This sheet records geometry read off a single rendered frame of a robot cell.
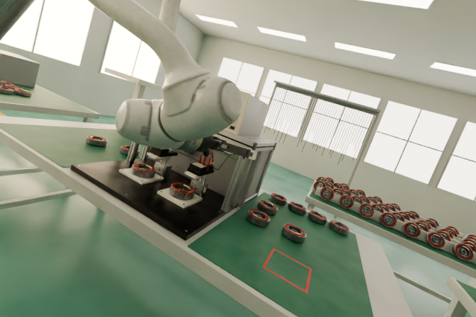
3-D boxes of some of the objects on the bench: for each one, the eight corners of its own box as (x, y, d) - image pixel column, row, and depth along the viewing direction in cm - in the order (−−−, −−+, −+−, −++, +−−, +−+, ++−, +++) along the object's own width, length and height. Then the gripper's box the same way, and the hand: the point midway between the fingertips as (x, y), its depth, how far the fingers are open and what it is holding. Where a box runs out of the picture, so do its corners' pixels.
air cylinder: (200, 194, 120) (203, 185, 119) (188, 189, 123) (191, 178, 122) (205, 193, 125) (208, 183, 124) (193, 187, 127) (197, 177, 127)
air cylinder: (163, 175, 129) (166, 166, 128) (153, 170, 131) (156, 160, 131) (169, 174, 133) (172, 165, 133) (159, 169, 136) (161, 160, 135)
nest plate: (141, 185, 109) (142, 182, 109) (118, 171, 115) (119, 169, 114) (163, 180, 123) (163, 177, 123) (142, 168, 128) (142, 166, 128)
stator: (252, 213, 125) (254, 206, 124) (271, 223, 120) (273, 217, 119) (241, 218, 115) (244, 211, 115) (262, 230, 110) (265, 223, 109)
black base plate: (185, 241, 83) (187, 235, 83) (69, 169, 106) (71, 164, 105) (236, 206, 127) (238, 203, 126) (147, 160, 149) (148, 157, 149)
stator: (183, 202, 103) (185, 194, 102) (163, 191, 107) (166, 184, 106) (197, 197, 113) (200, 189, 113) (178, 187, 117) (180, 180, 117)
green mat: (62, 168, 105) (62, 167, 105) (-9, 122, 126) (-9, 122, 126) (186, 156, 192) (186, 156, 192) (132, 130, 213) (132, 130, 213)
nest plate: (183, 208, 101) (184, 206, 100) (156, 193, 106) (157, 190, 106) (202, 200, 114) (202, 198, 114) (177, 187, 120) (178, 185, 120)
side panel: (241, 208, 127) (261, 151, 123) (236, 205, 128) (256, 148, 124) (257, 197, 153) (274, 149, 149) (253, 194, 154) (270, 148, 150)
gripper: (166, 140, 75) (213, 152, 92) (220, 161, 59) (266, 171, 76) (173, 117, 76) (219, 133, 92) (229, 132, 60) (273, 148, 76)
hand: (239, 150), depth 83 cm, fingers open, 13 cm apart
